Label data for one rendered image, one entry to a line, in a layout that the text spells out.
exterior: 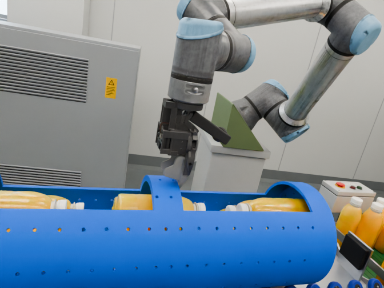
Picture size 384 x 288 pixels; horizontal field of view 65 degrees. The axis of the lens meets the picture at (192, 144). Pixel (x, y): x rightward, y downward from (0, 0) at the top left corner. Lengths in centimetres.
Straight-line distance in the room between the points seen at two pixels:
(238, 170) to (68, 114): 132
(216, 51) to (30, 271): 54
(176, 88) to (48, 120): 184
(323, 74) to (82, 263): 104
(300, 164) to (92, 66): 304
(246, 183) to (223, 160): 19
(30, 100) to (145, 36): 156
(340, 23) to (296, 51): 273
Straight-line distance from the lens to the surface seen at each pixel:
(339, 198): 137
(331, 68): 125
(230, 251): 71
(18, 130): 248
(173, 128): 65
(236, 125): 147
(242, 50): 70
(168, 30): 348
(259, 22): 93
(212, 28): 61
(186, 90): 61
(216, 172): 156
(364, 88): 444
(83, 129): 235
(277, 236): 76
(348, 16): 116
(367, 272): 132
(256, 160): 160
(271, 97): 159
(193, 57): 61
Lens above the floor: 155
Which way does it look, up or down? 18 degrees down
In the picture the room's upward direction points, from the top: 11 degrees clockwise
